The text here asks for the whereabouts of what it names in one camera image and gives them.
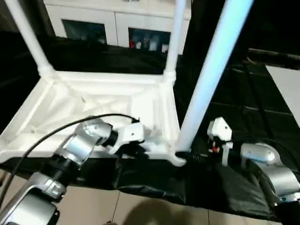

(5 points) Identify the white plastic table top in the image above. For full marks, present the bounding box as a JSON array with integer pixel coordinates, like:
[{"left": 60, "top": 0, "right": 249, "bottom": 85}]
[{"left": 0, "top": 66, "right": 187, "bottom": 167}]

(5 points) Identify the white plastic table leg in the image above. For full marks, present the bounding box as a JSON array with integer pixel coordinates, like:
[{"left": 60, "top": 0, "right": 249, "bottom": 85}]
[
  {"left": 5, "top": 0, "right": 56, "bottom": 79},
  {"left": 163, "top": 0, "right": 187, "bottom": 85},
  {"left": 174, "top": 0, "right": 255, "bottom": 154}
]

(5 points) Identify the black mat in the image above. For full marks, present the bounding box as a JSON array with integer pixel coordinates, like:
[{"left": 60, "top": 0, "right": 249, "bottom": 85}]
[{"left": 0, "top": 30, "right": 300, "bottom": 221}]

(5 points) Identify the white sideboard with glass doors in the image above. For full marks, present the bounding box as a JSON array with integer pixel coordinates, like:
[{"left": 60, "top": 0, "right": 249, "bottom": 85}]
[{"left": 43, "top": 0, "right": 193, "bottom": 53}]

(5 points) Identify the black cabinet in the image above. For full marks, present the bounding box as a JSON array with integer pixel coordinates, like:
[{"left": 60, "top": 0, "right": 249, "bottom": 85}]
[{"left": 187, "top": 0, "right": 300, "bottom": 61}]

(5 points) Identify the grey curtain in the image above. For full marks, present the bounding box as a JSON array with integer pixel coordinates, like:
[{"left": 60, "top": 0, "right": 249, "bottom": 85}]
[{"left": 0, "top": 0, "right": 29, "bottom": 33}]

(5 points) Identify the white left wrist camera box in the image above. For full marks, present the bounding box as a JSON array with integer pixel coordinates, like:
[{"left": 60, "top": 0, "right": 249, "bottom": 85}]
[{"left": 110, "top": 122, "right": 145, "bottom": 153}]

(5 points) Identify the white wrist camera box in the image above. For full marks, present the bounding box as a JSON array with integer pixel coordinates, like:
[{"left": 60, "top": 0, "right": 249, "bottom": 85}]
[
  {"left": 110, "top": 122, "right": 145, "bottom": 153},
  {"left": 207, "top": 117, "right": 234, "bottom": 167}
]

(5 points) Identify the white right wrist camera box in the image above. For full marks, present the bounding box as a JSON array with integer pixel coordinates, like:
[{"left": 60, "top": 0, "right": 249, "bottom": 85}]
[{"left": 207, "top": 117, "right": 234, "bottom": 167}]

